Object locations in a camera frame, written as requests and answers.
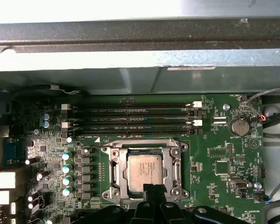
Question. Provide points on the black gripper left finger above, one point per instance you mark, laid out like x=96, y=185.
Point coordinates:
x=140, y=214

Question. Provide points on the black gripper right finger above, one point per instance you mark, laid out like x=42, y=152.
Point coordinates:
x=170, y=214

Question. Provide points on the silver CPU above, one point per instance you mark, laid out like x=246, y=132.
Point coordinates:
x=142, y=168

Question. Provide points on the metal socket cover frame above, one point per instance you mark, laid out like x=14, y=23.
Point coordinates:
x=122, y=161

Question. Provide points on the metal CPU socket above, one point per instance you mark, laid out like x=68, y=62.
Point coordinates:
x=106, y=194

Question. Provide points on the black RAM slot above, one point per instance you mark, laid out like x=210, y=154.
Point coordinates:
x=130, y=106
x=130, y=133
x=130, y=123
x=130, y=114

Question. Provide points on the silver internal USB port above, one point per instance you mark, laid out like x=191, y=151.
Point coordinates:
x=239, y=184

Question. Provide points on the green motherboard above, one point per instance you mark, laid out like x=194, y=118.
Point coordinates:
x=212, y=144

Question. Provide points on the round coin battery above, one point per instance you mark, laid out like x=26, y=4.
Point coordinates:
x=240, y=127

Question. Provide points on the silver metal port housing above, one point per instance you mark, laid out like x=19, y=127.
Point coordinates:
x=2, y=198
x=4, y=180

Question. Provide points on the blue video port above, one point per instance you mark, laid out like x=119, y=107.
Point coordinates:
x=16, y=151

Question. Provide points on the black PC case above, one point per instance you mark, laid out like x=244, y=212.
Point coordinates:
x=140, y=37

